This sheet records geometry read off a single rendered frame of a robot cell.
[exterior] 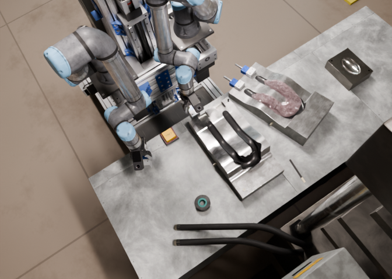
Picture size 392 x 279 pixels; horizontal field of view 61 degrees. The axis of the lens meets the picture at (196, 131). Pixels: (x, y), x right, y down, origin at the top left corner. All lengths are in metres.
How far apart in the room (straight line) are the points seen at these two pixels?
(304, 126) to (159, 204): 0.85
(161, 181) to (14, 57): 2.41
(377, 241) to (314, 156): 0.68
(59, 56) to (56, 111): 1.97
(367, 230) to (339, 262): 0.26
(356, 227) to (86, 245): 1.98
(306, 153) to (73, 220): 1.82
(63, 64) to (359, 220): 1.16
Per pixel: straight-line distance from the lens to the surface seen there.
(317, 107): 1.85
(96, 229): 2.72
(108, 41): 1.32
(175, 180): 1.79
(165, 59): 1.65
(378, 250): 1.31
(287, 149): 1.84
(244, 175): 1.71
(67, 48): 1.28
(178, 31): 1.90
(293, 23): 3.38
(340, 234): 1.54
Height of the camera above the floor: 2.50
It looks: 66 degrees down
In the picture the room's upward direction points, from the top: 14 degrees counter-clockwise
